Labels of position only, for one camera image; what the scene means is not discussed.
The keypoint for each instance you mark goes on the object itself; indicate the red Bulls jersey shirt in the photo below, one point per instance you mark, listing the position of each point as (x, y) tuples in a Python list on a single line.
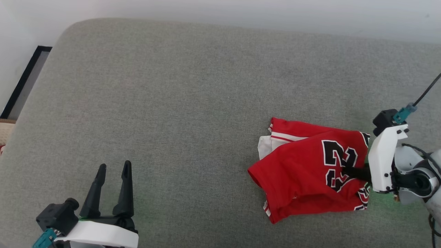
[(299, 172)]

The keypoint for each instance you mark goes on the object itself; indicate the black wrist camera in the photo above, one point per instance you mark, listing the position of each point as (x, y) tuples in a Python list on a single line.
[(384, 120), (57, 217)]

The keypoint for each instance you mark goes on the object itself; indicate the black framed panel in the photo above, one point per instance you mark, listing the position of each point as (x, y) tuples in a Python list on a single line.
[(22, 82)]

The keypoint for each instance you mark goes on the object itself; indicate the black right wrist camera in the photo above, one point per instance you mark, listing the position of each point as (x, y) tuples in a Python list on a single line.
[(384, 120)]

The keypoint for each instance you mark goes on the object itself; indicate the beige rug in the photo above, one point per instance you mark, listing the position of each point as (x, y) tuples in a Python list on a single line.
[(5, 132)]

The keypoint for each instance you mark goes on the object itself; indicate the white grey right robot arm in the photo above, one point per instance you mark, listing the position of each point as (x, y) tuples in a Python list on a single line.
[(417, 179)]

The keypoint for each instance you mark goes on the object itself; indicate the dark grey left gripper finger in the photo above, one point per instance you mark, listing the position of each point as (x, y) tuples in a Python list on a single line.
[(126, 193), (94, 193)]

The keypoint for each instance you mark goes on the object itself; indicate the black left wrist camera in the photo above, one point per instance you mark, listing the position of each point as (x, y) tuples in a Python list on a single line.
[(57, 217)]

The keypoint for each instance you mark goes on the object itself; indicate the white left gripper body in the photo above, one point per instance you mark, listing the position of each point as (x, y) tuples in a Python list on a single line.
[(103, 234)]

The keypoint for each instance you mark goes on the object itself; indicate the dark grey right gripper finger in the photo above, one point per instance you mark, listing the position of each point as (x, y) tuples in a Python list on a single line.
[(358, 173)]

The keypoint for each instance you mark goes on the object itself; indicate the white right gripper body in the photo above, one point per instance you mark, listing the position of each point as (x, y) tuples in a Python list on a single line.
[(382, 158)]

